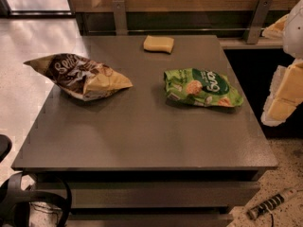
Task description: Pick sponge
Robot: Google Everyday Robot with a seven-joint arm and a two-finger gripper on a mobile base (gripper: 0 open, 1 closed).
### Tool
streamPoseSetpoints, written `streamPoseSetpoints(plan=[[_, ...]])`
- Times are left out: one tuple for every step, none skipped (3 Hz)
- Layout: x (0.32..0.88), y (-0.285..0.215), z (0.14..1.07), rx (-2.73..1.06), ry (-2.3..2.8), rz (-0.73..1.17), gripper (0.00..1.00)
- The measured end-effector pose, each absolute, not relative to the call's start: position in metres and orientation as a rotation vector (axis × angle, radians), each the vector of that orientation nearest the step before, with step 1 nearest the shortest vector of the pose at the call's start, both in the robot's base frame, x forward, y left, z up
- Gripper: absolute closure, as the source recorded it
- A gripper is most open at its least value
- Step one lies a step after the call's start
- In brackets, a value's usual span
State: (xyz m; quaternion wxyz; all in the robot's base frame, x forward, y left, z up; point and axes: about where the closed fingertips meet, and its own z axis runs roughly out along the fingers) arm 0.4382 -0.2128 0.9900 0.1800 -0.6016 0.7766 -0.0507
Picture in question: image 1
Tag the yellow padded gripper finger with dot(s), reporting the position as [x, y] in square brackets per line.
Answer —
[286, 93]
[275, 30]

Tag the brown and yellow snack bag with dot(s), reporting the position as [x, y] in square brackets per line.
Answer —
[80, 77]

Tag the right metal wall bracket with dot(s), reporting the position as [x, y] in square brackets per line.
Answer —
[253, 32]

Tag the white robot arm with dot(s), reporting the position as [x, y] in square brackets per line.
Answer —
[292, 37]

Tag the metal wall bracket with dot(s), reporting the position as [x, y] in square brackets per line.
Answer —
[120, 17]
[253, 32]

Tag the left metal wall bracket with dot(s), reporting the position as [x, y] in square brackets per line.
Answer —
[120, 17]

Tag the white power strip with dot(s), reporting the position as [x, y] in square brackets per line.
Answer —
[272, 203]

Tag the green snack bag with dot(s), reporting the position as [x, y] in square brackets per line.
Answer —
[201, 88]

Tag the grey low table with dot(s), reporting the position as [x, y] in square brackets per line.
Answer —
[137, 159]

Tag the yellow sponge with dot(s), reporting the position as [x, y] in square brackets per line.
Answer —
[160, 44]

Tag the black chair base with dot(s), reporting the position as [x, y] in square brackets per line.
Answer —
[15, 202]

